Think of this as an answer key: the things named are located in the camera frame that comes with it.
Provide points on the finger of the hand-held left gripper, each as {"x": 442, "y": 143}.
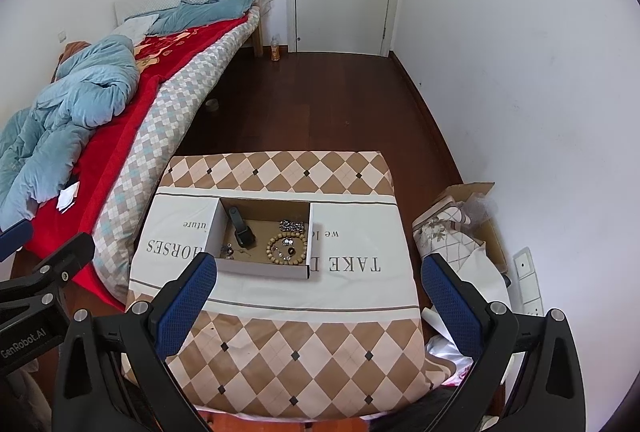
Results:
{"x": 15, "y": 237}
{"x": 75, "y": 247}

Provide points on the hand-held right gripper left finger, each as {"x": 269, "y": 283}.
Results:
{"x": 187, "y": 307}

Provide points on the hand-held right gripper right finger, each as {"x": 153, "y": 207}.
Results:
{"x": 450, "y": 302}

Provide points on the white cardboard box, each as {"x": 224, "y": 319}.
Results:
{"x": 260, "y": 271}

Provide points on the black wrist watch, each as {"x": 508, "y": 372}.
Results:
{"x": 243, "y": 234}

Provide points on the white plastic bag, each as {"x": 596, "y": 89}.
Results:
{"x": 445, "y": 352}

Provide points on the white paper pieces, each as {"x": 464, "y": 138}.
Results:
{"x": 67, "y": 197}

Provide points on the white power strip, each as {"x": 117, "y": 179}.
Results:
{"x": 527, "y": 282}

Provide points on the bed with red sheet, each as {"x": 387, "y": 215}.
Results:
{"x": 115, "y": 152}
{"x": 165, "y": 112}

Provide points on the brown cardboard box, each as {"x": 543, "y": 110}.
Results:
{"x": 475, "y": 189}

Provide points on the brown cloth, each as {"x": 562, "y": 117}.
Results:
{"x": 72, "y": 52}

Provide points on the white pillow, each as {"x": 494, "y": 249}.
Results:
{"x": 135, "y": 26}

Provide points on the plastic bottle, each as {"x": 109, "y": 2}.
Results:
{"x": 275, "y": 51}

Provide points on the blue pillow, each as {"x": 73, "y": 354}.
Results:
{"x": 210, "y": 12}

